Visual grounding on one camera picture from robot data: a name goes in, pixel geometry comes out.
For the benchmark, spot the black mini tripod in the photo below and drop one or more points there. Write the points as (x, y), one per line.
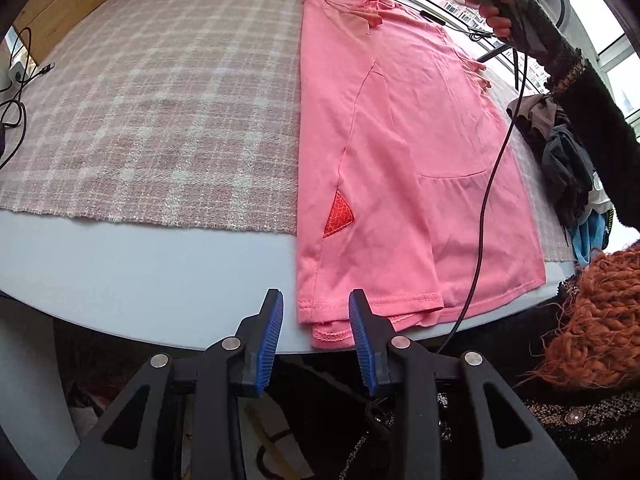
(492, 54)

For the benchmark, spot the pine plank panel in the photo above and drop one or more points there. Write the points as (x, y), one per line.
(65, 5)

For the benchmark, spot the pink plaid blanket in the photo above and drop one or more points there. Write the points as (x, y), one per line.
(150, 110)

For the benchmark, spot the pink t-shirt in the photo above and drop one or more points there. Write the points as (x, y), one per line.
(400, 160)

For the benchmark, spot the white garment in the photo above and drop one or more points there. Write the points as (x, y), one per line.
(600, 200)

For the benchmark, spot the person's right hand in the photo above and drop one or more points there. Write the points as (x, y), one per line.
(495, 15)

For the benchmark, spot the person's right forearm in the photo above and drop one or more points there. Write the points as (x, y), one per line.
(600, 125)

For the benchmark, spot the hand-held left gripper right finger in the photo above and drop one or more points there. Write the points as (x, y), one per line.
(362, 345)

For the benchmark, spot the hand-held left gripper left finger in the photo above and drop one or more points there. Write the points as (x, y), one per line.
(267, 345)

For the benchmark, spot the dark grey garment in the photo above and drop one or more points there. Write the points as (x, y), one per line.
(565, 170)

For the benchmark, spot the white charger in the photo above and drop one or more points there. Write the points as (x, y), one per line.
(19, 72)

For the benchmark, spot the orange knitted scarf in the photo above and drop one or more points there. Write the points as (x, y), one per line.
(600, 310)

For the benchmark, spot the blue garment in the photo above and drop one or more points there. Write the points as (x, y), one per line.
(585, 240)

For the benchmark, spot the person's dark tweed jacket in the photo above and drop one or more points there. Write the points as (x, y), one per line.
(575, 435)

